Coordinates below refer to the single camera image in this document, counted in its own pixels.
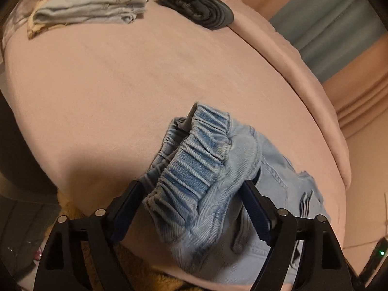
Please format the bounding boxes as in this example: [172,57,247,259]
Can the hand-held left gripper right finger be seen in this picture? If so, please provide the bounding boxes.
[239,179,355,291]

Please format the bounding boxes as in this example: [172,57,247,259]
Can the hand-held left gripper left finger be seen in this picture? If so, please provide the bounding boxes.
[33,179,146,291]

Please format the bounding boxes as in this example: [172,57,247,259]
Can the light blue denim pants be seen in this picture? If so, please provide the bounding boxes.
[142,101,329,287]

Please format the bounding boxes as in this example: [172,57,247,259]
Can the bed with pink sheet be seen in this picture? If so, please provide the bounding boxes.
[0,0,352,287]

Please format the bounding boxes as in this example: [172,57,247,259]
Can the black power strip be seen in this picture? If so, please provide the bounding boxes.
[359,238,388,282]

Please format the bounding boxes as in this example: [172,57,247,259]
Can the pink duvet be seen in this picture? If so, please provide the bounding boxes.
[170,0,352,188]

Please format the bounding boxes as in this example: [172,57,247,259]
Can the teal curtain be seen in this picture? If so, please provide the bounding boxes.
[268,0,384,82]

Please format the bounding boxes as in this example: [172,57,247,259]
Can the cream floral cloth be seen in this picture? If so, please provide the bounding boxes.
[27,21,65,40]

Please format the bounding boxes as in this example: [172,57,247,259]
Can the dark grey folded garment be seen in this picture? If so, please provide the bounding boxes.
[158,0,234,31]

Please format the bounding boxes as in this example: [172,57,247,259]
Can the folded light blue garment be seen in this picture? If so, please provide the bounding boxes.
[32,0,154,25]

